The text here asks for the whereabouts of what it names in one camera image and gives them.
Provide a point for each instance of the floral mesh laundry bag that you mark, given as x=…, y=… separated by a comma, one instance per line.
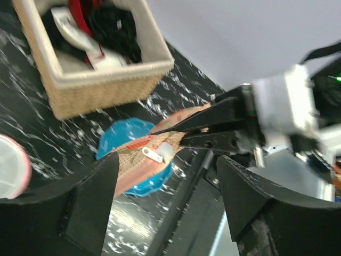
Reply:
x=144, y=157

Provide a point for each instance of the blue polka dot plate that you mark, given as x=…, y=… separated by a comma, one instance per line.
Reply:
x=123, y=131

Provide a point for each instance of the wicker basket with liner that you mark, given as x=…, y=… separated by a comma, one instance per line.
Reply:
x=73, y=90

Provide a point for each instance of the red and black bra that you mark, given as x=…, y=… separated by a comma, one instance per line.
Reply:
x=111, y=26

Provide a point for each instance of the white round mesh bra bag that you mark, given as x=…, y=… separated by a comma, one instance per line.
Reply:
x=15, y=168

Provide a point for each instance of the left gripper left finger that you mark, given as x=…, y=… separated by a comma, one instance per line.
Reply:
x=66, y=217

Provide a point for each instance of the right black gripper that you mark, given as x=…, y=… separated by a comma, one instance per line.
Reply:
x=232, y=114

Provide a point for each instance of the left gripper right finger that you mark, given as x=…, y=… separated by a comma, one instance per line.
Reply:
x=268, y=219

